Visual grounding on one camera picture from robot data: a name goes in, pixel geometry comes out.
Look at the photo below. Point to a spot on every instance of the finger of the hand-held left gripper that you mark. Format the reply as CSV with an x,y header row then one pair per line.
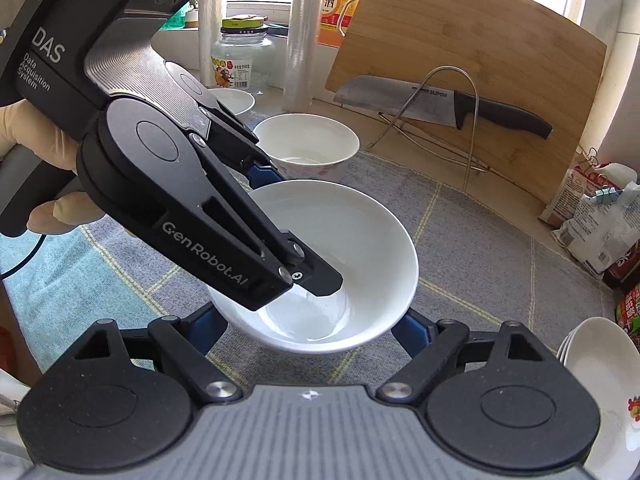
x,y
235,145
240,240

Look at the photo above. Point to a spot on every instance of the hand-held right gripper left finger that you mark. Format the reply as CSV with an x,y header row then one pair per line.
x,y
210,326

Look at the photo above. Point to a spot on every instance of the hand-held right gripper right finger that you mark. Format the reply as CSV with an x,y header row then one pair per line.
x,y
415,331

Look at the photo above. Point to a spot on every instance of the white bowl purple floral print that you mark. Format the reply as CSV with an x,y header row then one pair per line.
x,y
305,140
360,240
235,100

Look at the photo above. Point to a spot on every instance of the person's left hand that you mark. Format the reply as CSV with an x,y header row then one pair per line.
x,y
35,135

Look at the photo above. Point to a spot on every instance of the clear glass jar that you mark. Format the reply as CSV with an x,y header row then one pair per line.
x,y
242,60

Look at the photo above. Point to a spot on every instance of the grey checked table mat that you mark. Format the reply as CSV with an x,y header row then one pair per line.
x,y
475,270

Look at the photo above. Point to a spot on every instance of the plastic wrap roll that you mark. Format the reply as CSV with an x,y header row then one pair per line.
x,y
305,35

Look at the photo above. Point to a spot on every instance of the orange liquid bottle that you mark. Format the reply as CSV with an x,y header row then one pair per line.
x,y
335,5

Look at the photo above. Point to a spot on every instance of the red white food bag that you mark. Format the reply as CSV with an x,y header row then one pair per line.
x,y
565,195

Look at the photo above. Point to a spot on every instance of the white green food bag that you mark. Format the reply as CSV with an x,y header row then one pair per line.
x,y
600,235

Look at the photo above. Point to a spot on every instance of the bamboo cutting board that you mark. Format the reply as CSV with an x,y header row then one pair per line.
x,y
450,20

